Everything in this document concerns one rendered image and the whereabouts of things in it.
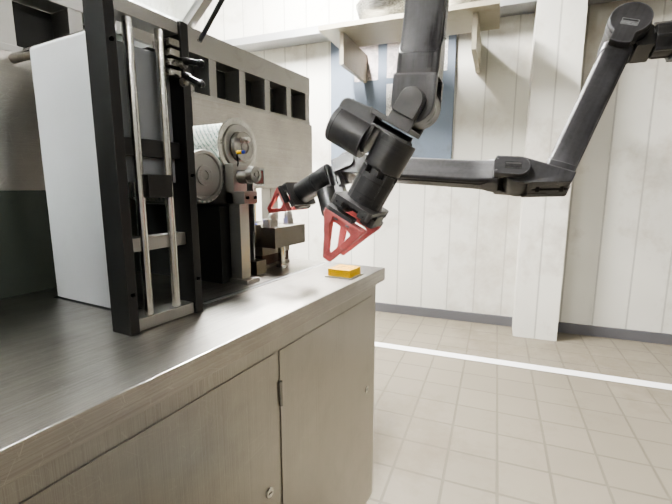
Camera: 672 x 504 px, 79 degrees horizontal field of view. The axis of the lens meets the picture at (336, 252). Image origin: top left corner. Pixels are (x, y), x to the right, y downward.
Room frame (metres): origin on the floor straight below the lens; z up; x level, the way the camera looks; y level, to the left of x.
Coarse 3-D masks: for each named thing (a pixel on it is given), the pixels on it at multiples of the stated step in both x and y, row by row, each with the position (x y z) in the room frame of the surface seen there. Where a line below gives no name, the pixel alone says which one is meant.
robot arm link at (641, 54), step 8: (648, 32) 0.90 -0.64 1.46; (656, 32) 0.90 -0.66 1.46; (608, 40) 0.93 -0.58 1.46; (640, 40) 0.90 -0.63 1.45; (648, 40) 0.89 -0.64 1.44; (600, 48) 0.97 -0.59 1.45; (640, 48) 0.90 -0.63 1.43; (648, 48) 0.89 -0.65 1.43; (632, 56) 0.92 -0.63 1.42; (640, 56) 0.92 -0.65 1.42; (648, 56) 0.91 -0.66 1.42
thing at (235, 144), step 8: (232, 136) 1.06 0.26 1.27; (240, 136) 1.07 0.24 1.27; (248, 136) 1.09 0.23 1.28; (232, 144) 1.05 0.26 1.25; (240, 144) 1.07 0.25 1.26; (248, 144) 1.09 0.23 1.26; (232, 152) 1.05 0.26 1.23; (248, 152) 1.09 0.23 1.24; (240, 160) 1.07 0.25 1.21; (248, 160) 1.09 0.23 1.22
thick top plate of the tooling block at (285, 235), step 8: (280, 224) 1.27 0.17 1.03; (296, 224) 1.27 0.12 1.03; (304, 224) 1.30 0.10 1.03; (264, 232) 1.18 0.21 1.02; (272, 232) 1.16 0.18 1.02; (280, 232) 1.18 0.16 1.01; (288, 232) 1.22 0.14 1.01; (296, 232) 1.26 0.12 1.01; (304, 232) 1.30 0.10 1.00; (264, 240) 1.18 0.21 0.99; (272, 240) 1.16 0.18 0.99; (280, 240) 1.18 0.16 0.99; (288, 240) 1.22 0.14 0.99; (296, 240) 1.26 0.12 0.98; (304, 240) 1.30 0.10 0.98
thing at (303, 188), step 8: (288, 184) 1.05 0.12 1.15; (296, 184) 1.06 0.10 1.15; (304, 184) 1.04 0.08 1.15; (288, 192) 1.03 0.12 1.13; (296, 192) 1.05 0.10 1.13; (304, 192) 1.04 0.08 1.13; (312, 192) 1.04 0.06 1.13; (296, 200) 1.04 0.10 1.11; (304, 200) 1.06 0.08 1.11; (312, 200) 1.10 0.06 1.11
